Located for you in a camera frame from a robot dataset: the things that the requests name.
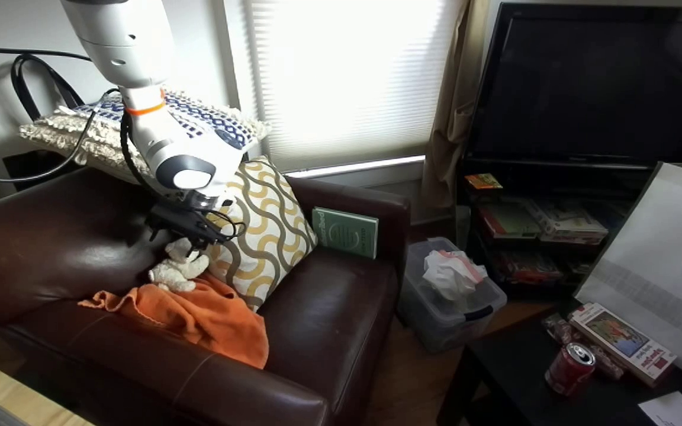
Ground white toy bear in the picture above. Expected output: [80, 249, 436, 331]
[148, 237, 211, 293]

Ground yellow wave pattern pillow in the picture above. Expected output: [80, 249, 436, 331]
[204, 156, 319, 313]

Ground blue striped fringed pillow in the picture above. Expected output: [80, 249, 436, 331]
[19, 89, 271, 185]

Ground orange blanket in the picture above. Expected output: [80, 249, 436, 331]
[78, 273, 270, 370]

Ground black bag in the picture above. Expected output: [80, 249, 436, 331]
[2, 53, 87, 192]

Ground green book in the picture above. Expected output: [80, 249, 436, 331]
[311, 206, 379, 260]

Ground brown leather sofa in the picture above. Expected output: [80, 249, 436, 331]
[0, 155, 412, 426]

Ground white window blind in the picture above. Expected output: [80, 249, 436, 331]
[239, 0, 455, 173]

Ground clear plastic bin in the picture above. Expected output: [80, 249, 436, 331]
[397, 236, 508, 354]

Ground crumpled white cloth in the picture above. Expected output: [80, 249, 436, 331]
[422, 248, 489, 303]

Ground beige curtain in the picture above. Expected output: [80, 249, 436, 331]
[420, 0, 491, 212]

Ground black television stand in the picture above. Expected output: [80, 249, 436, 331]
[455, 156, 662, 304]

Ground orange card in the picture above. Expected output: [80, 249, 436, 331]
[465, 173, 504, 191]

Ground row of game boxes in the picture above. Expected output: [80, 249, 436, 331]
[494, 248, 591, 286]

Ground black side table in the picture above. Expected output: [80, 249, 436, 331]
[435, 298, 682, 426]

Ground stack of board games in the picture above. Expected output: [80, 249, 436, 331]
[476, 197, 610, 247]

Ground red soda can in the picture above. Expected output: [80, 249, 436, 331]
[545, 341, 597, 398]

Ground black television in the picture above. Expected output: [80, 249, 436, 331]
[467, 2, 682, 170]

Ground white paper bag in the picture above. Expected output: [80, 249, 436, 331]
[574, 150, 682, 395]

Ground white paper sheet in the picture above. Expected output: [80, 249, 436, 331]
[638, 390, 682, 426]

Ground black cable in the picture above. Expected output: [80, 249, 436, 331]
[0, 89, 120, 183]
[0, 41, 93, 62]

